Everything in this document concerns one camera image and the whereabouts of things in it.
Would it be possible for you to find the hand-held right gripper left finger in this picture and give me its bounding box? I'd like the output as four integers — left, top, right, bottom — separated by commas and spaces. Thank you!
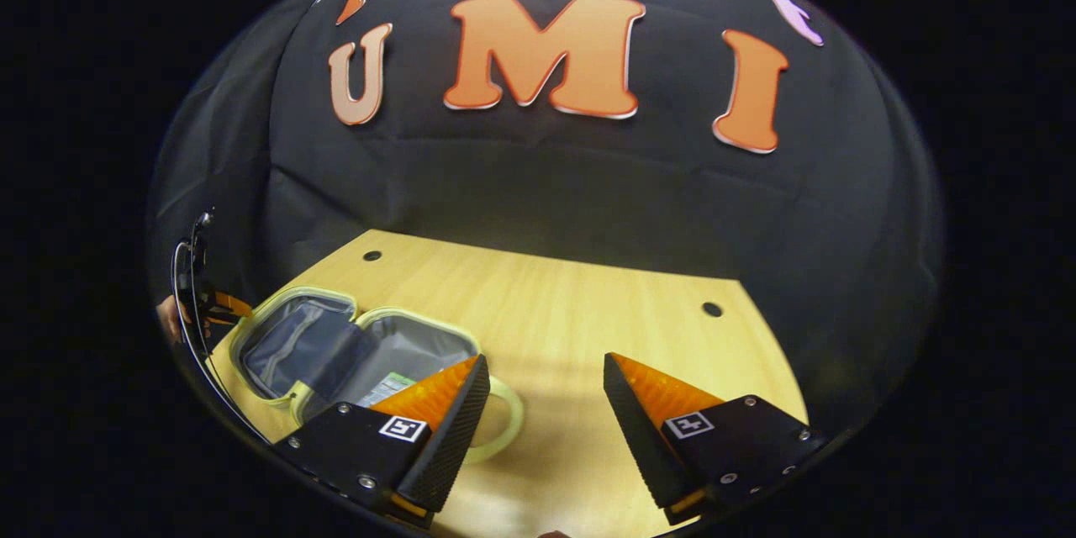
273, 353, 492, 524

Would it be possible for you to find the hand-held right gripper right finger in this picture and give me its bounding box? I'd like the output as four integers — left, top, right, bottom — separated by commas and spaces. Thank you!
603, 351, 829, 526

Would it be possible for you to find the green white skincare pouch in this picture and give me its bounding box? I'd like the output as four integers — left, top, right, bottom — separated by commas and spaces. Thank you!
353, 372, 418, 409

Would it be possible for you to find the black backdrop cloth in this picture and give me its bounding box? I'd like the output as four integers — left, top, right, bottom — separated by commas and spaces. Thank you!
147, 0, 942, 438

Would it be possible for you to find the thin gripper cable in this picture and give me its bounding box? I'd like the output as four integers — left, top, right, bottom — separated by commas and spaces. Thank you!
171, 240, 274, 445

